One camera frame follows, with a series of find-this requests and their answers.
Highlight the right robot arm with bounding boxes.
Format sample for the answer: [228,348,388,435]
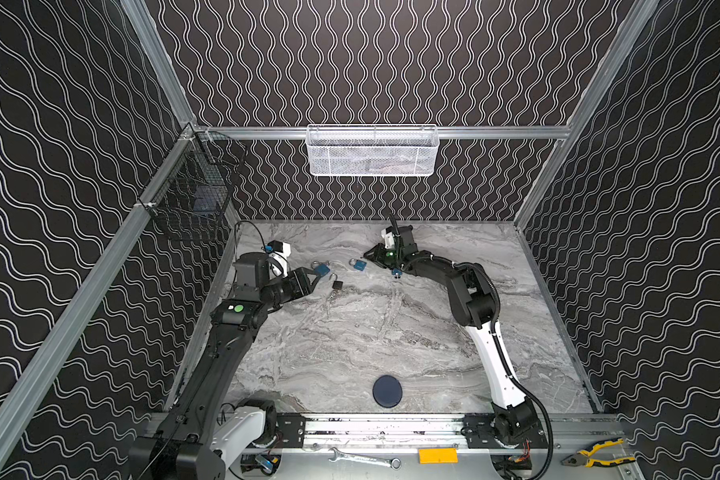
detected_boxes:
[363,217,554,447]

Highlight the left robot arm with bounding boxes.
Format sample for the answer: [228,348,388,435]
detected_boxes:
[129,252,321,479]

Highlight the dark round disc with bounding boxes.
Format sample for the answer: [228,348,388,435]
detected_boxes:
[372,375,403,409]

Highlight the yellow label block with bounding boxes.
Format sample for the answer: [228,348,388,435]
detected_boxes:
[418,447,459,465]

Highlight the steel wrench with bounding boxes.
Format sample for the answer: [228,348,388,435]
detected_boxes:
[330,448,402,470]

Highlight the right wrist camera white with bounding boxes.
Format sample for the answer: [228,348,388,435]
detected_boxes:
[382,226,399,250]

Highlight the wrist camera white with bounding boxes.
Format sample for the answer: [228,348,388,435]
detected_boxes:
[264,240,291,277]
[382,226,399,250]

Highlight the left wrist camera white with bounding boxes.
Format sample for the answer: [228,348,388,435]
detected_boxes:
[264,240,291,277]

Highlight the white wire basket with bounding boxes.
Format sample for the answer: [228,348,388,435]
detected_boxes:
[305,124,440,177]

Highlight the black wire basket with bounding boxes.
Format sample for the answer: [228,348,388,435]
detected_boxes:
[146,128,246,243]

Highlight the yellow handled pliers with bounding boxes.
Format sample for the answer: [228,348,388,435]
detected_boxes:
[561,437,636,468]

